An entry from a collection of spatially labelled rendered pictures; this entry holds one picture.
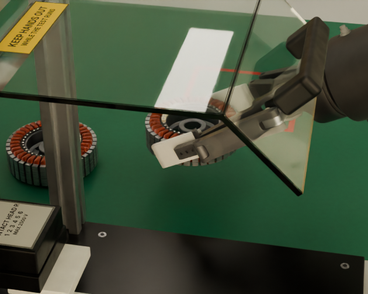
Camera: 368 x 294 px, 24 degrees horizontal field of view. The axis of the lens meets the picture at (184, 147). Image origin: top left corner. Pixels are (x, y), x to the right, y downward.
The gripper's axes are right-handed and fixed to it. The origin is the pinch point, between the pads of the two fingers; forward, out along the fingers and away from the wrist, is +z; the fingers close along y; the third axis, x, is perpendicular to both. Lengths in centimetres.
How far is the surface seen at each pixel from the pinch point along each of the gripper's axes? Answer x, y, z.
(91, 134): 4.0, -2.0, 13.2
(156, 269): -7.5, -18.7, -1.6
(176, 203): -6.5, -5.4, 3.4
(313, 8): -3, 56, 8
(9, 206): 8.4, -32.7, -4.3
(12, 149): 7.5, -9.3, 18.8
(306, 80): 8.4, -25.2, -30.8
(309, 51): 9.4, -21.2, -29.8
